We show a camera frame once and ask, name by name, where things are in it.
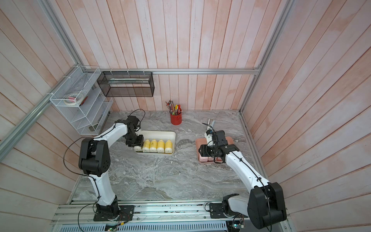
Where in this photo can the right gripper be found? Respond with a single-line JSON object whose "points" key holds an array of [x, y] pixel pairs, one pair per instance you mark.
{"points": [[204, 151]]}

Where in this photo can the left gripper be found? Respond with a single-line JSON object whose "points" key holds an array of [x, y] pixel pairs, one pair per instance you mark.
{"points": [[139, 142]]}

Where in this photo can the pink pencil sharpener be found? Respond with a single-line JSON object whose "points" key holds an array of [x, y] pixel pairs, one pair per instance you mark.
{"points": [[203, 159], [212, 159]]}

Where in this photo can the yellow pencil sharpener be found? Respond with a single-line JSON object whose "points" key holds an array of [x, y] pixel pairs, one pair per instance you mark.
{"points": [[138, 149], [169, 147], [160, 146], [153, 146], [146, 146]]}

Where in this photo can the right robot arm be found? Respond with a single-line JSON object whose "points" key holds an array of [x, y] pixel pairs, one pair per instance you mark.
{"points": [[265, 205]]}

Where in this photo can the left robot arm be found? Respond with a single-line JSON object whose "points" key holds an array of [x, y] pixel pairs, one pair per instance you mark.
{"points": [[94, 161]]}

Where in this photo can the pink storage tray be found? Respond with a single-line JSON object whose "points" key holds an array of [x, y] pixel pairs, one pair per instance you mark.
{"points": [[202, 141]]}

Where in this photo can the white storage tray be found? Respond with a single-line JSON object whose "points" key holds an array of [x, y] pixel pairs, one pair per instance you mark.
{"points": [[158, 135]]}

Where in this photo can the red pen cup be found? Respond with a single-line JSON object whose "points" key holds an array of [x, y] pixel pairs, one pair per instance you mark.
{"points": [[176, 119]]}

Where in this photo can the pens and pencils bunch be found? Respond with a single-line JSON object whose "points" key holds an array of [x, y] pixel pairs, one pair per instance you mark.
{"points": [[174, 109]]}

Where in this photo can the tape roll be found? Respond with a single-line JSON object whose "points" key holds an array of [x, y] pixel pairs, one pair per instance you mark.
{"points": [[73, 99]]}

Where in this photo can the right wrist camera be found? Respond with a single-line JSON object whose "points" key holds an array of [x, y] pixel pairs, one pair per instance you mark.
{"points": [[209, 137]]}

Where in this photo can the black mesh wall basket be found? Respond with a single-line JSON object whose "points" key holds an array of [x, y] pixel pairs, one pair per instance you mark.
{"points": [[126, 84]]}

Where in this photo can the red handled tool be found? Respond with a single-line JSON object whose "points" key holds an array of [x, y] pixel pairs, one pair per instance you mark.
{"points": [[83, 101]]}

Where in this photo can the white wire wall shelf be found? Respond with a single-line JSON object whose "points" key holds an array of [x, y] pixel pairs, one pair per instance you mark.
{"points": [[95, 110]]}

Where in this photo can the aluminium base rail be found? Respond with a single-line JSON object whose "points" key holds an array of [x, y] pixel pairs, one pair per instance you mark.
{"points": [[151, 216]]}

